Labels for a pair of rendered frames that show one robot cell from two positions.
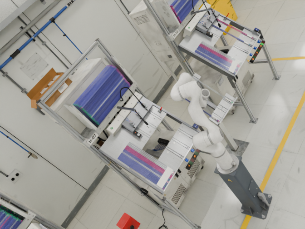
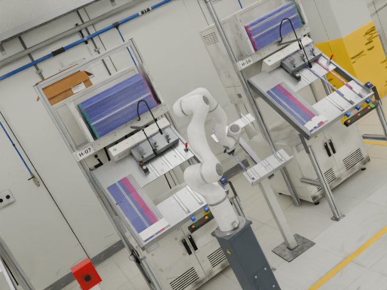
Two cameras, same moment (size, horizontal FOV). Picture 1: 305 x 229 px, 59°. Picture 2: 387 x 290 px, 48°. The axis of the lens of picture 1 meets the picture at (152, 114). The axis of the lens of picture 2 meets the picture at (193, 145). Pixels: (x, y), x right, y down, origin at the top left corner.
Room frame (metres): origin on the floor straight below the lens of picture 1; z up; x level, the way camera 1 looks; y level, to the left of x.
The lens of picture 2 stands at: (-0.80, -0.48, 1.83)
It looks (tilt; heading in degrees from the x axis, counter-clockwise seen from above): 14 degrees down; 6
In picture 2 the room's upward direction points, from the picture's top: 26 degrees counter-clockwise
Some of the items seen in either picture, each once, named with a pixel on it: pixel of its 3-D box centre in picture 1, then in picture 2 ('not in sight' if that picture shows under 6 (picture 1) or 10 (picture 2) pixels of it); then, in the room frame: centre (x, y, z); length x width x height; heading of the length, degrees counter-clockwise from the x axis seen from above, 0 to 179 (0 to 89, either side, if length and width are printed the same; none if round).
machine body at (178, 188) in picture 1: (160, 167); (178, 241); (2.40, 0.33, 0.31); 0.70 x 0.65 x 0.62; 115
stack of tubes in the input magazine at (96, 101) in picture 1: (103, 94); (117, 105); (2.31, 0.23, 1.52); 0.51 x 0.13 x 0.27; 115
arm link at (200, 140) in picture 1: (208, 143); (203, 183); (1.50, -0.18, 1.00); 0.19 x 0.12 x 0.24; 61
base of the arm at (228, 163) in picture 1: (223, 157); (224, 213); (1.48, -0.21, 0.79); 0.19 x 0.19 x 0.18
